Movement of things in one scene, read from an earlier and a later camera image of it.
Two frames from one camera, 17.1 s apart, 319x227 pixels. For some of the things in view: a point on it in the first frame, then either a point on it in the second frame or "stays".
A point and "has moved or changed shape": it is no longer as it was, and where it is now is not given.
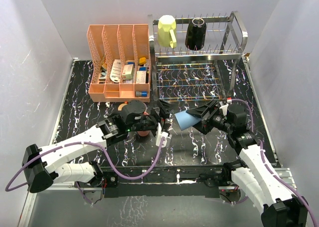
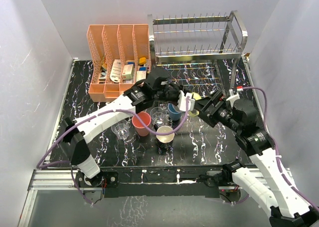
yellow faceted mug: [167, 31] → [196, 96]
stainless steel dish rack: [179, 74] stays
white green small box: [127, 72] stays
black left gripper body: [147, 123] → [169, 94]
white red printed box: [141, 77] stays
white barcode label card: [115, 73] stays
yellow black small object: [142, 61] stays
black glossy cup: [196, 34] → [164, 142]
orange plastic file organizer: [120, 63] stays
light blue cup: [186, 120] has moved or changed shape
